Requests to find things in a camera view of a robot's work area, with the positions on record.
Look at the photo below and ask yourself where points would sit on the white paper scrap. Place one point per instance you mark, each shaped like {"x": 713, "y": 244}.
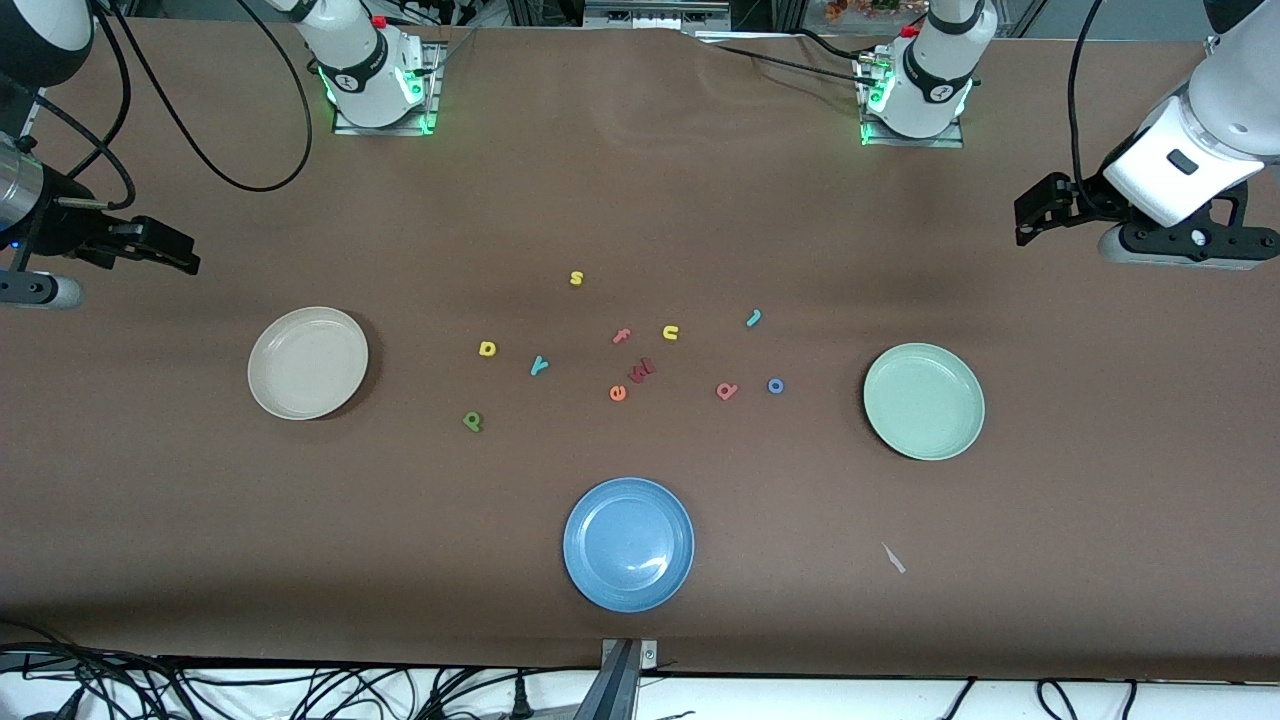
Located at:
{"x": 893, "y": 558}

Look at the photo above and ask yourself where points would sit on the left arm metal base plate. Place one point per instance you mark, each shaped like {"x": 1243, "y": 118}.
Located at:
{"x": 900, "y": 142}

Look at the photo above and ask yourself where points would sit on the beige brown plate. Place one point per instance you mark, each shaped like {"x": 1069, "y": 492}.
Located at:
{"x": 300, "y": 340}

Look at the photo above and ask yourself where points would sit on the dark red letter w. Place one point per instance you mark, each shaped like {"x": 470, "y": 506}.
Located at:
{"x": 642, "y": 371}

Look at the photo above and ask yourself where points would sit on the teal letter y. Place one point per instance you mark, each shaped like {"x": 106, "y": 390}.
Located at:
{"x": 539, "y": 366}

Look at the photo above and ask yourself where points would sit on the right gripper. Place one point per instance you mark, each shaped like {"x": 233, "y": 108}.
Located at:
{"x": 72, "y": 227}

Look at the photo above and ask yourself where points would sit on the blue plate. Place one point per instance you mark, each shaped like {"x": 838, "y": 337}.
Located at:
{"x": 628, "y": 545}

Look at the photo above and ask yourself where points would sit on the brown table cover sheet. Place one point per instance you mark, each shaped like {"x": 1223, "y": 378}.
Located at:
{"x": 640, "y": 200}

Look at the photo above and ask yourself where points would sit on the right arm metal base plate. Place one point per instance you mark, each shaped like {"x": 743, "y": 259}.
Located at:
{"x": 433, "y": 95}

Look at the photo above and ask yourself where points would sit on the black power plug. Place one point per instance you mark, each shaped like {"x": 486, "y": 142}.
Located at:
{"x": 520, "y": 698}

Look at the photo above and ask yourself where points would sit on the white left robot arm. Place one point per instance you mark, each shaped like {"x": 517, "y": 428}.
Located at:
{"x": 935, "y": 80}

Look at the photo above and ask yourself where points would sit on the orange artificial flowers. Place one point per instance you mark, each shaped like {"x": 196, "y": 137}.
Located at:
{"x": 860, "y": 8}

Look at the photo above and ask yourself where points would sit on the grey metal frame piece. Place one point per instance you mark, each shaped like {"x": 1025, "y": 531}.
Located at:
{"x": 650, "y": 15}

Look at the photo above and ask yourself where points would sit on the light green plate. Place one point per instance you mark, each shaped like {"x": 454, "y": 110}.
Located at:
{"x": 925, "y": 400}

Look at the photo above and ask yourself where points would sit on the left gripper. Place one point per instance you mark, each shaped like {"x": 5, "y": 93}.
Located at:
{"x": 1089, "y": 203}

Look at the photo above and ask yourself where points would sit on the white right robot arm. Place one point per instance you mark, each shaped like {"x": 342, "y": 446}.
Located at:
{"x": 360, "y": 70}

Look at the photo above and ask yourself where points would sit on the metal camera stand bracket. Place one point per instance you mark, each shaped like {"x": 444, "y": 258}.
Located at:
{"x": 622, "y": 690}

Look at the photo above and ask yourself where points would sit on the pink letter p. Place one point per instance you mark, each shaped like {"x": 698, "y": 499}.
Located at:
{"x": 720, "y": 393}

